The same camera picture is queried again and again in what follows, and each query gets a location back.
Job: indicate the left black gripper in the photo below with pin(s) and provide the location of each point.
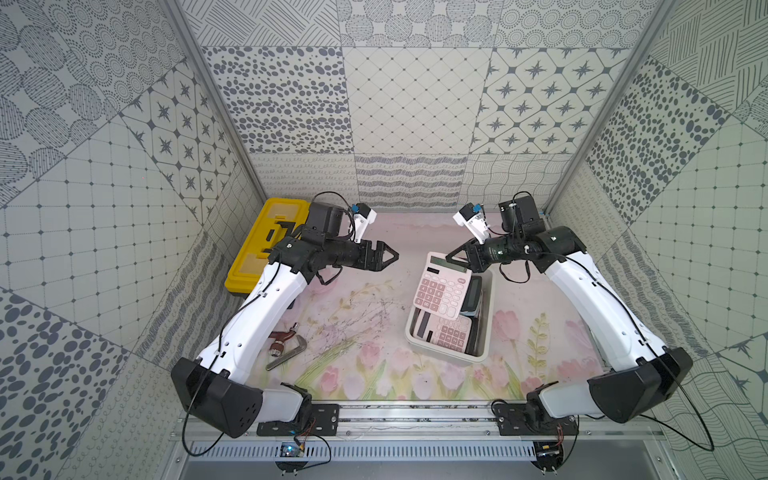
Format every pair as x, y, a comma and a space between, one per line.
366, 255

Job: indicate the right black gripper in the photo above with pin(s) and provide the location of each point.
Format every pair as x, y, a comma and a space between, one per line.
473, 255

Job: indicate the white plastic storage box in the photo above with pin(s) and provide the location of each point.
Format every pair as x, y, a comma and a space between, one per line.
479, 343

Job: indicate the pink calculator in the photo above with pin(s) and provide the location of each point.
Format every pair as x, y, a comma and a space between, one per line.
442, 287
446, 333

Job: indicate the small black calculator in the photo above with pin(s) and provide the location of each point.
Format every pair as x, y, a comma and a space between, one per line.
472, 302

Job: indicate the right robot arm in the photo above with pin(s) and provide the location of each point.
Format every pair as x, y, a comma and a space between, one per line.
643, 371

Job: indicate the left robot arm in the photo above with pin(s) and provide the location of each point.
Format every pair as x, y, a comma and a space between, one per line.
213, 386

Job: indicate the yellow black toolbox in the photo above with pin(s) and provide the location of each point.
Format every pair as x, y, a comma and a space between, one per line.
278, 218

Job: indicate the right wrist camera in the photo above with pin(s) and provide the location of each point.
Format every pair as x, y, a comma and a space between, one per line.
473, 218

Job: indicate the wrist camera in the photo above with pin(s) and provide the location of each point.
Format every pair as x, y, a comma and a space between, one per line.
473, 218
363, 216

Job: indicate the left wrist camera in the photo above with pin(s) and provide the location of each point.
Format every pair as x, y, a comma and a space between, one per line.
363, 216

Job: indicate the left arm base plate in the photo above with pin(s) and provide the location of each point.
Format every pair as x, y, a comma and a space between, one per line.
312, 419

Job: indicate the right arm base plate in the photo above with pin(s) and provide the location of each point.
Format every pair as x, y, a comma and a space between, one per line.
524, 419

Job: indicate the aluminium rail frame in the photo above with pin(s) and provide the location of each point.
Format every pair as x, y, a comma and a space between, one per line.
402, 431

